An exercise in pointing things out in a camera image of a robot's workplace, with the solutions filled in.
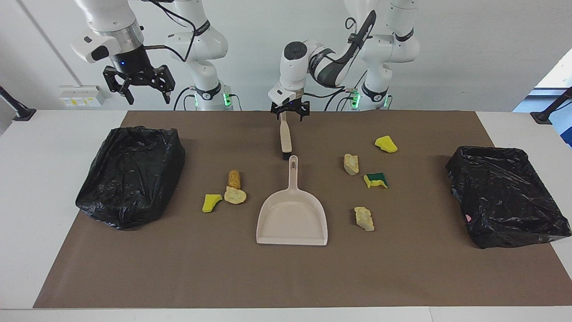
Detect black bagged bin pink spot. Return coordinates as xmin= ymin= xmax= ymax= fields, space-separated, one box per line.
xmin=446 ymin=146 xmax=572 ymax=249

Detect tan foam chunk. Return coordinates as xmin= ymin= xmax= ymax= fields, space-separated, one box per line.
xmin=223 ymin=186 xmax=247 ymax=205

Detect beige hand brush black bristles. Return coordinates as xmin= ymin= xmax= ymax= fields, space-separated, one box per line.
xmin=279 ymin=112 xmax=293 ymax=161

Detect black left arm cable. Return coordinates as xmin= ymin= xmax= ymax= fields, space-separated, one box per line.
xmin=304 ymin=17 xmax=358 ymax=98

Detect brown table mat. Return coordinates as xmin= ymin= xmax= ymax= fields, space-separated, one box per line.
xmin=34 ymin=110 xmax=572 ymax=309

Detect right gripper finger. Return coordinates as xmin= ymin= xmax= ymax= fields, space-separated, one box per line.
xmin=151 ymin=65 xmax=176 ymax=105
xmin=104 ymin=67 xmax=135 ymax=106

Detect yellow curved sponge wedge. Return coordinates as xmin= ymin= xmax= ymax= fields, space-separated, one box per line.
xmin=202 ymin=194 xmax=223 ymax=213

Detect black left base cable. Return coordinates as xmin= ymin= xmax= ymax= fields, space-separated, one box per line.
xmin=324 ymin=87 xmax=358 ymax=111

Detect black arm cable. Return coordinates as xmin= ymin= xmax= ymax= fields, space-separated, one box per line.
xmin=142 ymin=0 xmax=197 ymax=63
xmin=304 ymin=17 xmax=358 ymax=98

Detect black right base cable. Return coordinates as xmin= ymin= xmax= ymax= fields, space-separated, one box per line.
xmin=173 ymin=86 xmax=197 ymax=111

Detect black base cable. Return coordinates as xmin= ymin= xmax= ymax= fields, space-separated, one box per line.
xmin=324 ymin=87 xmax=358 ymax=111
xmin=173 ymin=86 xmax=197 ymax=111

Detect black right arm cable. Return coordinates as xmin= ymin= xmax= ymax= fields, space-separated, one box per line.
xmin=142 ymin=0 xmax=197 ymax=63

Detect white wall socket box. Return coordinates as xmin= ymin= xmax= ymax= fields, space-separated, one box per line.
xmin=59 ymin=85 xmax=106 ymax=108

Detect green and yellow sponge piece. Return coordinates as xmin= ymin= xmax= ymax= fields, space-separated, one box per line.
xmin=363 ymin=172 xmax=389 ymax=189

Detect black clamp stand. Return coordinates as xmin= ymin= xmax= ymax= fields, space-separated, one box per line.
xmin=530 ymin=86 xmax=572 ymax=125
xmin=0 ymin=85 xmax=37 ymax=122

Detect beige plastic dustpan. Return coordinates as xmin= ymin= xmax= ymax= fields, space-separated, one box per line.
xmin=256 ymin=155 xmax=328 ymax=246

